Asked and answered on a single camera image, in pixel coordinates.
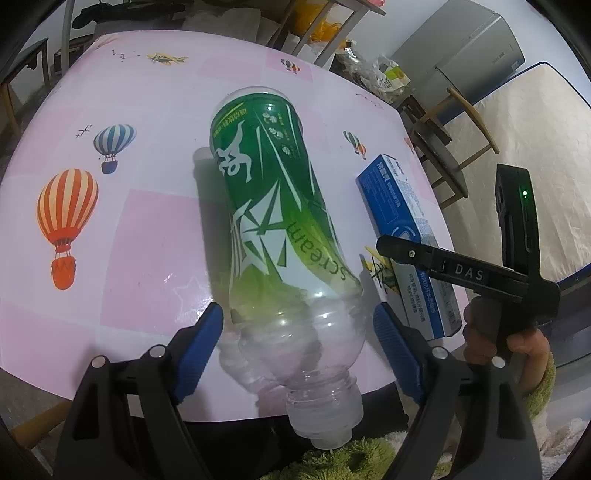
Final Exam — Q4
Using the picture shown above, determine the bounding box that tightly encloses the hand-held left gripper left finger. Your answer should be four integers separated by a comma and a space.
53, 302, 225, 480

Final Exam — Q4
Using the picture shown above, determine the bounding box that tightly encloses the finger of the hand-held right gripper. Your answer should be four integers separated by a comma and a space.
376, 234, 432, 277

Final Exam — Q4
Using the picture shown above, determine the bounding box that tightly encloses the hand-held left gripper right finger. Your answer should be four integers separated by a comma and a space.
373, 302, 541, 480

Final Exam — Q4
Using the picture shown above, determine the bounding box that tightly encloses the blue toothpaste box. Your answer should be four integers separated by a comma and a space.
355, 153, 464, 341

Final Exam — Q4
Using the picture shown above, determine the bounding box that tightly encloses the green label plastic bottle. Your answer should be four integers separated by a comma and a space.
210, 88, 365, 449

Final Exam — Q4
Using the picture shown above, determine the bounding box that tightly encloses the person's right forearm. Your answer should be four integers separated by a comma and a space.
522, 351, 557, 421

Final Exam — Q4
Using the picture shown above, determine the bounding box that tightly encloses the person's right hand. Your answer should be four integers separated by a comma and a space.
463, 298, 555, 393

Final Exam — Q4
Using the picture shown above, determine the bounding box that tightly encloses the beige mattress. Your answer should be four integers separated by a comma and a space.
438, 62, 591, 370

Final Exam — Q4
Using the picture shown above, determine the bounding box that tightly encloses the wooden chair with dark seat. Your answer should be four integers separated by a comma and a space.
0, 39, 49, 139
411, 88, 500, 210

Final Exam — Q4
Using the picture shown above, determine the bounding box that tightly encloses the green fuzzy sweater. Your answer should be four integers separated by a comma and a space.
256, 436, 414, 480

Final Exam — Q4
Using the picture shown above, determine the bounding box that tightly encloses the pink printed tablecloth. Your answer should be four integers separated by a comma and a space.
0, 30, 455, 423

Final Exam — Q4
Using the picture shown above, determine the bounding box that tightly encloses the brown wooden stool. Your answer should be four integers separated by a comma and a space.
397, 95, 432, 125

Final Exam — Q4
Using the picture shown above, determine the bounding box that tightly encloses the grey refrigerator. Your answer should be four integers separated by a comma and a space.
390, 0, 527, 109

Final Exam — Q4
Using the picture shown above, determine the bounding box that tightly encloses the pile of plastic bags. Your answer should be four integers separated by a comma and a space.
335, 39, 411, 100

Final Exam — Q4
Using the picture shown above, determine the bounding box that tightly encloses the yellow plastic bag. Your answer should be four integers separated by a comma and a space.
295, 0, 342, 44

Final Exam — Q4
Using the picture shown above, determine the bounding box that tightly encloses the white sack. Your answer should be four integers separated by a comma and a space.
212, 0, 296, 42

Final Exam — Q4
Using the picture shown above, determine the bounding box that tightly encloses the wooden side table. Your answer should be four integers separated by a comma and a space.
65, 0, 386, 70

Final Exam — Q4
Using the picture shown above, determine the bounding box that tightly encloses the dark cloth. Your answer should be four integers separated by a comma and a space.
74, 0, 139, 21

